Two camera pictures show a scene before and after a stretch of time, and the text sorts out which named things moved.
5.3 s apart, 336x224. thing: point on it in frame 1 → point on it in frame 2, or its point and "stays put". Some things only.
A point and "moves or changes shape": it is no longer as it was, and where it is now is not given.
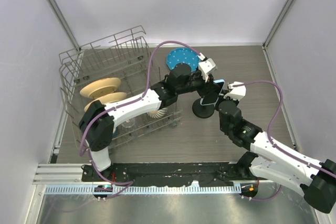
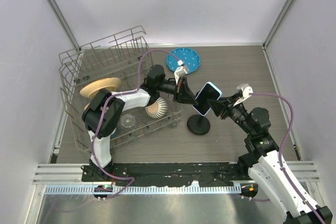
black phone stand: x=202 y=112 → x=198 y=125
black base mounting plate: x=204 y=174 stays put
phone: x=212 y=99 moves or changes shape
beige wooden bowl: x=100 y=86 stays put
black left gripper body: x=196 y=82 → x=170 y=87
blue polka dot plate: x=182 y=55 stays put
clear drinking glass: x=129 y=123 stays put
